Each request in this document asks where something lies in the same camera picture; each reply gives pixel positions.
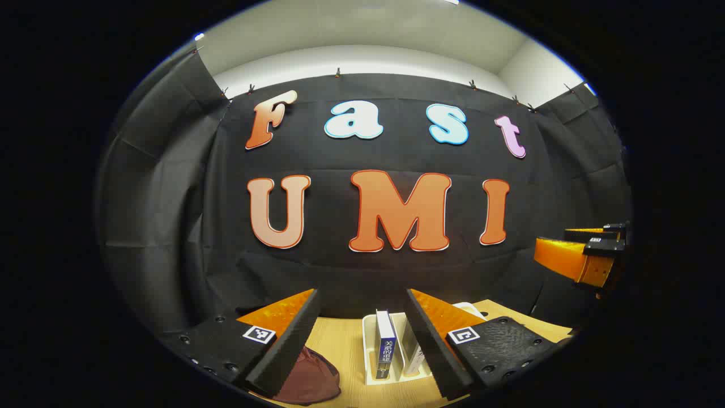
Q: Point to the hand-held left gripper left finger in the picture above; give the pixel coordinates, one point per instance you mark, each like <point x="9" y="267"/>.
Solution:
<point x="289" y="345"/>

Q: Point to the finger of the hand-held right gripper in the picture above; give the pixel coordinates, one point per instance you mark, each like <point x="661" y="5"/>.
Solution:
<point x="566" y="258"/>
<point x="595" y="231"/>

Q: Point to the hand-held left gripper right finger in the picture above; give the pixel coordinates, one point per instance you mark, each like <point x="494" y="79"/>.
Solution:
<point x="433" y="345"/>

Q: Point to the white portrait book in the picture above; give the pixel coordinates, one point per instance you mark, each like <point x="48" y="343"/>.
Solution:
<point x="413" y="360"/>

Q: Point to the maroon schoolbag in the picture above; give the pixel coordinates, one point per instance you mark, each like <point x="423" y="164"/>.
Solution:
<point x="311" y="379"/>

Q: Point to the blue book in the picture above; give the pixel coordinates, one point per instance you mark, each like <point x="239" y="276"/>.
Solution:
<point x="386" y="345"/>

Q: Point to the white bookshelf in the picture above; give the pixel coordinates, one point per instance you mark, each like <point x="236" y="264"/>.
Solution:
<point x="371" y="351"/>

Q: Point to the black backdrop cloth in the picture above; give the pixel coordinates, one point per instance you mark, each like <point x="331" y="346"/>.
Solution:
<point x="340" y="153"/>

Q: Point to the row of small backdrop clips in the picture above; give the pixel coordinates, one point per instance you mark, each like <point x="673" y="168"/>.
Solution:
<point x="337" y="72"/>

